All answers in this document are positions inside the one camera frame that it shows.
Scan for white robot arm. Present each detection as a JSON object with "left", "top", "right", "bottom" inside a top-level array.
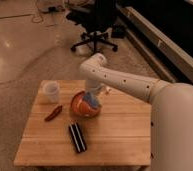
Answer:
[{"left": 80, "top": 53, "right": 193, "bottom": 171}]

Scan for orange ceramic bowl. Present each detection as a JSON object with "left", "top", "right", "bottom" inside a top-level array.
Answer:
[{"left": 71, "top": 91, "right": 102, "bottom": 117}]

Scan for red chili pepper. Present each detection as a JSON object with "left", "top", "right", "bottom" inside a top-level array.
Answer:
[{"left": 44, "top": 105, "right": 62, "bottom": 122}]

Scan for wooden table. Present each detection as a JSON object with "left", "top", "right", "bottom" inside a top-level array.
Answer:
[{"left": 14, "top": 80, "right": 150, "bottom": 166}]

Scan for white plastic cup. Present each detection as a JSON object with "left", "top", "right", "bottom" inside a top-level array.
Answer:
[{"left": 43, "top": 81, "right": 60, "bottom": 103}]

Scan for black striped rectangular bar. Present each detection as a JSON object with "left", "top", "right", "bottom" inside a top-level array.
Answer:
[{"left": 68, "top": 123, "right": 87, "bottom": 153}]

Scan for black office chair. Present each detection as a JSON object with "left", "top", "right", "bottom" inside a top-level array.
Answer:
[{"left": 66, "top": 0, "right": 118, "bottom": 53}]

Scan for cables on floor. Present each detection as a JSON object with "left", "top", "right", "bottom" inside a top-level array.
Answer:
[{"left": 31, "top": 0, "right": 91, "bottom": 24}]

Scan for long metal rail structure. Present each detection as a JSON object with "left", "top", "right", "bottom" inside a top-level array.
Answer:
[{"left": 117, "top": 0, "right": 193, "bottom": 83}]

